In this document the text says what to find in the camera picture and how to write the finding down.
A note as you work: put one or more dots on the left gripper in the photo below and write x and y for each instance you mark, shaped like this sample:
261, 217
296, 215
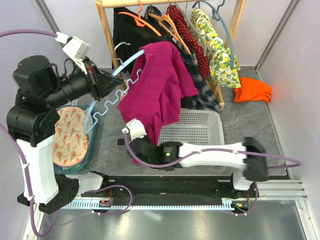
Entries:
101, 83

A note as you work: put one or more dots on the magenta pleated skirt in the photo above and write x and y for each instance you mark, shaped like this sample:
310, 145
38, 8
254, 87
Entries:
162, 80

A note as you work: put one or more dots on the black skirt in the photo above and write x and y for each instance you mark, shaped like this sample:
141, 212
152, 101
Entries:
126, 30

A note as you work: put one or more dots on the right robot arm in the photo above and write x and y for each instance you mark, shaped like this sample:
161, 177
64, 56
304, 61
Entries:
248, 158

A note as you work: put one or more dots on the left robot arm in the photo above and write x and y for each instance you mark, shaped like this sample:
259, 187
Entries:
31, 127

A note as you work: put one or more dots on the navy plaid skirt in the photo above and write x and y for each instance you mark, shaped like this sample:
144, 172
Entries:
205, 99

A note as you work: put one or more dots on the grey hanger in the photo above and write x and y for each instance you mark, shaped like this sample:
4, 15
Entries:
190, 24

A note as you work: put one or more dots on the blue-grey hanger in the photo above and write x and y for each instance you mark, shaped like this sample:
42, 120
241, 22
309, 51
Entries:
217, 17

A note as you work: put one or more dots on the teal plastic tub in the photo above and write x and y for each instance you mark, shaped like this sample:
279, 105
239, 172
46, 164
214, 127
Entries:
82, 165

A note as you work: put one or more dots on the black square floor marker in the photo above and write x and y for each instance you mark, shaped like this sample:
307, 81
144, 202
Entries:
121, 142

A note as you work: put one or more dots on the floral tulip cloth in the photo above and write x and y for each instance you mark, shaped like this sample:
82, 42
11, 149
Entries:
70, 145

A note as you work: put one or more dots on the red polka dot garment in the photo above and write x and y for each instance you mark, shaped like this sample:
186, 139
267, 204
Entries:
190, 41

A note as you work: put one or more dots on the white plastic laundry basket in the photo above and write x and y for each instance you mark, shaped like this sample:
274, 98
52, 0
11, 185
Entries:
196, 127

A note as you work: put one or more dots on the lemon print garment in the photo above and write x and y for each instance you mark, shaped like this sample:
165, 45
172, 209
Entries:
221, 73

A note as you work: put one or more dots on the orange cloth on floor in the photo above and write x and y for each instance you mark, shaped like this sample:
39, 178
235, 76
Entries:
252, 90

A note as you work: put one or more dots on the wooden clothes rack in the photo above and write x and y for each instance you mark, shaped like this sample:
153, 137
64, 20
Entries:
101, 5

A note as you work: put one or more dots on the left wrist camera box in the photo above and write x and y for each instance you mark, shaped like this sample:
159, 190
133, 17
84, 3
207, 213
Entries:
74, 47

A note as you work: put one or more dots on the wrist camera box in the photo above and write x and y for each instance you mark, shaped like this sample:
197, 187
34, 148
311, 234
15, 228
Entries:
135, 129
74, 47

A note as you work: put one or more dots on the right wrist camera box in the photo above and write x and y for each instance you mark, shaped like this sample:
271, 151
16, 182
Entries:
135, 129

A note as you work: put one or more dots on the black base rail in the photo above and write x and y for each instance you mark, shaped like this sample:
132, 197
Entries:
170, 189

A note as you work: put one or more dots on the white slotted cable duct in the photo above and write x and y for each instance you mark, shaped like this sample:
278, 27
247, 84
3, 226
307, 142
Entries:
99, 204

